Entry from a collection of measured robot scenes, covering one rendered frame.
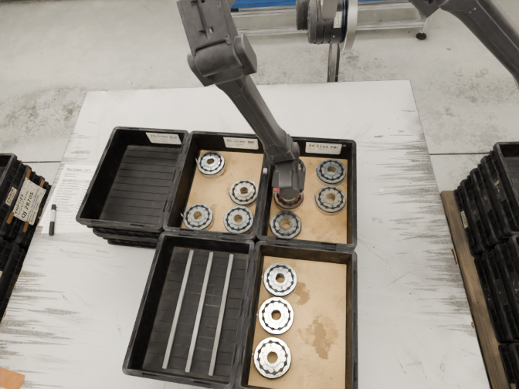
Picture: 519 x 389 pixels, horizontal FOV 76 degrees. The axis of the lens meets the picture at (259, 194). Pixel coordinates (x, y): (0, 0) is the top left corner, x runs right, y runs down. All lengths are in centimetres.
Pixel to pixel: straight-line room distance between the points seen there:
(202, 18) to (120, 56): 274
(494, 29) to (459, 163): 181
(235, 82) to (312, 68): 222
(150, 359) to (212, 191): 57
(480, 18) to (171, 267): 100
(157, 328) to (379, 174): 99
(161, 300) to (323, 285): 51
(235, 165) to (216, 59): 70
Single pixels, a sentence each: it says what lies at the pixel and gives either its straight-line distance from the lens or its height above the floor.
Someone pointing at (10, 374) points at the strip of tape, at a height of 70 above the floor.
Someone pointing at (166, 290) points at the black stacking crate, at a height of 83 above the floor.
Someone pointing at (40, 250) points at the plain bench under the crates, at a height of 70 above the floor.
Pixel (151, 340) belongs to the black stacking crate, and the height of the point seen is 83.
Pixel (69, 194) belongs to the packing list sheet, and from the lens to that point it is 162.
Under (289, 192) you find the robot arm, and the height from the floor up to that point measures 105.
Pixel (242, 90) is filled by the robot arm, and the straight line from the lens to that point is 67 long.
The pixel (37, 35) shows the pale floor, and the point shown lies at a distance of 403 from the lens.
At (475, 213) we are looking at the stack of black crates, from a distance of 198.
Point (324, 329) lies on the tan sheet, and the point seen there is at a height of 83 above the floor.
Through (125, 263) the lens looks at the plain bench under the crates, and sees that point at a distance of 136.
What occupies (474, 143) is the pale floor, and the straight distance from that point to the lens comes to 264.
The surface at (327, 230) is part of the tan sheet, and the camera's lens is 113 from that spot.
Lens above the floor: 187
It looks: 61 degrees down
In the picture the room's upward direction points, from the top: 9 degrees counter-clockwise
